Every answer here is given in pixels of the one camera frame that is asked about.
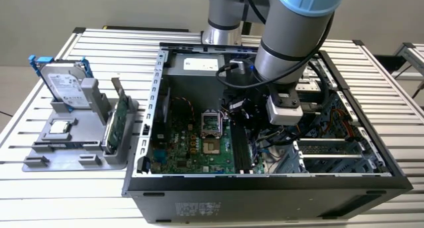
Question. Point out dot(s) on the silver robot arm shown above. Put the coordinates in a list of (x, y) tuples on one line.
[(297, 39)]

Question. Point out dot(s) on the black RAM slot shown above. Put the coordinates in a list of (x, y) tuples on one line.
[(236, 148)]

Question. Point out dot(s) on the grey metal drive cage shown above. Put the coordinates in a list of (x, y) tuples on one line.
[(309, 86)]

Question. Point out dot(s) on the grey power supply unit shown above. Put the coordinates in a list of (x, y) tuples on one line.
[(195, 89)]

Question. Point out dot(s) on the CPU socket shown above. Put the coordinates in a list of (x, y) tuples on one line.
[(212, 146)]

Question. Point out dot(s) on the black case fan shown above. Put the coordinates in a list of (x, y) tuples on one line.
[(164, 113)]

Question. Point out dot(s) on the green motherboard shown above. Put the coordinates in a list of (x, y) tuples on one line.
[(179, 148)]

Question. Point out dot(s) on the grey metal disk bay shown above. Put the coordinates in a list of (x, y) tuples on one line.
[(331, 155)]

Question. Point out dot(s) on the blue VGA port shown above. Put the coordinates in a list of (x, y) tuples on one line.
[(159, 155)]

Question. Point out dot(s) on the black open PC case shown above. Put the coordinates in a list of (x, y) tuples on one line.
[(264, 200)]

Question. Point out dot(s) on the green graphics card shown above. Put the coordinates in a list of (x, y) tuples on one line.
[(119, 121)]

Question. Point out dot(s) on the black yellow strip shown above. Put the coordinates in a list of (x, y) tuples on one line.
[(148, 28)]

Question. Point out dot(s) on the metal slat side table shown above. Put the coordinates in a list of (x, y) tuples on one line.
[(411, 51)]

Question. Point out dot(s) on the grey plastic parts rack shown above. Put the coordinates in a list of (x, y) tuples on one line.
[(83, 128)]

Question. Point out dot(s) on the hard disk in blue carrier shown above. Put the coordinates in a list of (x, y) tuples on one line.
[(63, 84)]

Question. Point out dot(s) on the silver CPU chip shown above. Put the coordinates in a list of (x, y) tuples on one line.
[(59, 127)]

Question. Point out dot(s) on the black camera bracket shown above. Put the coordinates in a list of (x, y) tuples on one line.
[(275, 101)]

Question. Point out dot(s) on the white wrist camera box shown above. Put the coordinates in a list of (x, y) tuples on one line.
[(240, 65), (284, 115)]

